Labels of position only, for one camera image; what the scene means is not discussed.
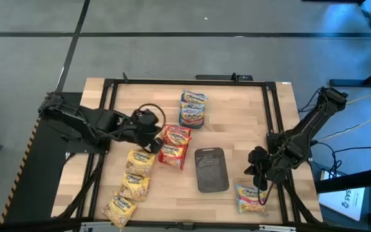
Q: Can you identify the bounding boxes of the beige floor cable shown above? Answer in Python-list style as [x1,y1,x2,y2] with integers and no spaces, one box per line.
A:
[346,85,371,104]

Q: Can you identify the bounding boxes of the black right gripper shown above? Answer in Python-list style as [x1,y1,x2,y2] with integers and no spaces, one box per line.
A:
[244,146,298,191]

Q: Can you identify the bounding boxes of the black aluminium table frame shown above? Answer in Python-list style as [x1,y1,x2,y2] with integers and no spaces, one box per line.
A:
[52,72,323,228]

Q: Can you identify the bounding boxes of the red Maruchan ramen pack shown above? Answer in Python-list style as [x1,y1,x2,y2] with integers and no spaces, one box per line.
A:
[158,141,189,171]
[163,124,192,136]
[162,130,193,148]

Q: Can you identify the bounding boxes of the black crossbar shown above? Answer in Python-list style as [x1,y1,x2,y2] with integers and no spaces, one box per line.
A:
[0,218,371,232]

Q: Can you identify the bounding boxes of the silver metal strip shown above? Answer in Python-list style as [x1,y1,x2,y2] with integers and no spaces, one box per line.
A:
[258,224,298,232]

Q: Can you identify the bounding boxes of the black shelf bar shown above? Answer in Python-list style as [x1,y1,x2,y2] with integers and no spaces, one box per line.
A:
[314,166,371,194]

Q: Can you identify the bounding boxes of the black platform hazard striped edge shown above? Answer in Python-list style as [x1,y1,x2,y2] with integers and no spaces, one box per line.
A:
[0,92,83,225]

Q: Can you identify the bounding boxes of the black floor cable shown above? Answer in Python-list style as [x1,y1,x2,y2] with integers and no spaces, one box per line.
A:
[310,140,371,180]

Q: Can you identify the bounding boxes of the blue Maruchan ramen pack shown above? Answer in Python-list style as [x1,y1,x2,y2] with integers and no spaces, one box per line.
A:
[235,184,269,216]
[180,101,205,111]
[178,108,205,127]
[181,90,209,105]

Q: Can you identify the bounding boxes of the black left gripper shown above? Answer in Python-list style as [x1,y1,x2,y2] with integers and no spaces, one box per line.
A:
[129,110,166,154]

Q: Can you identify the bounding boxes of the yellow Maruchan ramen pack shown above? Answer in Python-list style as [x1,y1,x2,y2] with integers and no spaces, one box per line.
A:
[102,191,137,231]
[126,148,157,177]
[119,172,150,202]

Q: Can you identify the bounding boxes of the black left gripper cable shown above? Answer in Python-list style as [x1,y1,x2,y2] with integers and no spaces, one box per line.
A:
[137,102,167,133]

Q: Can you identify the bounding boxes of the white printed sign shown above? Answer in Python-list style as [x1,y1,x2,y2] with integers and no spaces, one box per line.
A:
[317,186,366,222]

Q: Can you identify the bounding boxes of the red plastic bin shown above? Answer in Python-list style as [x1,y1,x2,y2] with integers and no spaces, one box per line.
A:
[157,123,193,171]

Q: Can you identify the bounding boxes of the black bar device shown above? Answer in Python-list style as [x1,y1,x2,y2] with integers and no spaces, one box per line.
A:
[195,73,254,82]

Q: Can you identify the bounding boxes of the white floor cable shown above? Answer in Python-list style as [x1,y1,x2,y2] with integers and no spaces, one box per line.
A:
[320,107,371,142]

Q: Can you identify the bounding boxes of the black desk leg frame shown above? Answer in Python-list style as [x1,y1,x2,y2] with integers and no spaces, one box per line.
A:
[301,0,371,88]

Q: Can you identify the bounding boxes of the dark grey plastic bin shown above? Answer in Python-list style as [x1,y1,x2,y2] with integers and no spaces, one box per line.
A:
[194,147,230,193]

